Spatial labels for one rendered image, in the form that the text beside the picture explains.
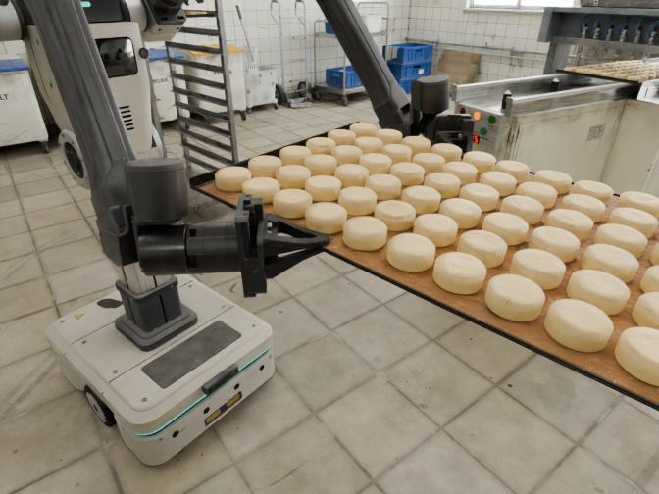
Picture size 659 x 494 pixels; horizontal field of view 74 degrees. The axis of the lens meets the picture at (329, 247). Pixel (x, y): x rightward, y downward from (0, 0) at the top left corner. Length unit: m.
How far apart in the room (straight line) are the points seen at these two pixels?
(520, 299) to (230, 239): 0.29
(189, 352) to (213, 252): 1.02
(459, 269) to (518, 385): 1.39
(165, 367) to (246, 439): 0.35
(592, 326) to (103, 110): 0.55
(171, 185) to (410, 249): 0.25
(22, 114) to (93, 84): 3.97
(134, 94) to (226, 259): 0.84
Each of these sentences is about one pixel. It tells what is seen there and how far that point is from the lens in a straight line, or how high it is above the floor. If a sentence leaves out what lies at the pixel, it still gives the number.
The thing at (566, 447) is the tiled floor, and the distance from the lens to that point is 1.69.
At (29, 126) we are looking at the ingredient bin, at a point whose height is 0.25.
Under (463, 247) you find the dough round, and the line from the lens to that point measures 0.49.
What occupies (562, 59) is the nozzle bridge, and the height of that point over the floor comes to 0.93.
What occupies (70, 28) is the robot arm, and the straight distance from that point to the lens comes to 0.64.
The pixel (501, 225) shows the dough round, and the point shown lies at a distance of 0.54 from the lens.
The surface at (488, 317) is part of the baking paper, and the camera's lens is 0.43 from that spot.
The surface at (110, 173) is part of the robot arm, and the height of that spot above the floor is 1.06.
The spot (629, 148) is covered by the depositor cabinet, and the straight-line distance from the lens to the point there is 2.42.
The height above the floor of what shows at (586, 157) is 0.60.
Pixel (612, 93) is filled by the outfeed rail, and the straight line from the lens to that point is 2.31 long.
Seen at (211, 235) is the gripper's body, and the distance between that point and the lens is 0.48.
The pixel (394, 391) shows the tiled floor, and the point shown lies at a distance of 1.67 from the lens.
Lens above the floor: 1.24
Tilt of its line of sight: 30 degrees down
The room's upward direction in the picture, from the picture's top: straight up
